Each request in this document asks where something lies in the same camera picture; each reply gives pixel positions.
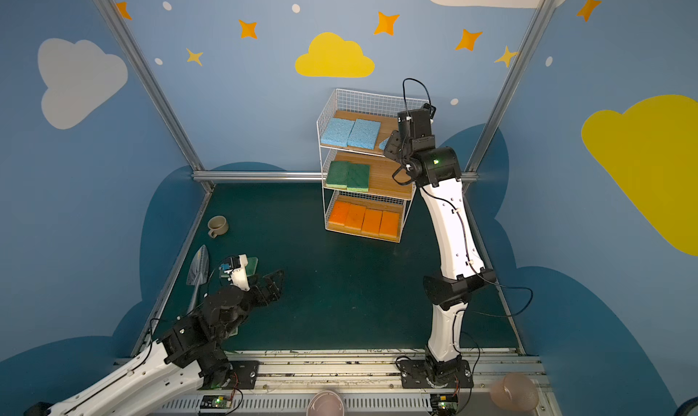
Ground green sponge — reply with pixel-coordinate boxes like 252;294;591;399
246;255;258;284
346;163;371;193

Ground white wire wooden shelf rack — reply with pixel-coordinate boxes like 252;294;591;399
316;88;426;243

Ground orange sponge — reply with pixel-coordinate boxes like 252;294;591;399
345;205;366;232
361;208;383;236
328;201;352;226
378;211;402;240

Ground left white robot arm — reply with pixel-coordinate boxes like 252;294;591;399
24;270;285;415

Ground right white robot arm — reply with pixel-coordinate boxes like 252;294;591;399
384;103;496;385

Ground grey metal garden trowel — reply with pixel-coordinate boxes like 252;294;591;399
186;245;209;314

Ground beige ceramic mug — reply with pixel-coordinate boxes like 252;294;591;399
207;215;229;239

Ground left green circuit board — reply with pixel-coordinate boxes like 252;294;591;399
199;395;233;411

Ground green circuit board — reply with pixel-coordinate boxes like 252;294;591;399
429;394;459;416
199;395;233;411

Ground pink round object front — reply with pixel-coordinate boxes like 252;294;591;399
306;391;345;416

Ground right green circuit board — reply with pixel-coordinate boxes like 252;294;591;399
429;394;459;416

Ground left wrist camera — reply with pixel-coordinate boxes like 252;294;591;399
218;254;250;292

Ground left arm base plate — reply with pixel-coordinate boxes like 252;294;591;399
208;360;260;391

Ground aluminium front rail frame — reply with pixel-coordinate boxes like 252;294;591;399
156;348;560;415

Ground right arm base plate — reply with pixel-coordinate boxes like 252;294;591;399
394;356;474;389

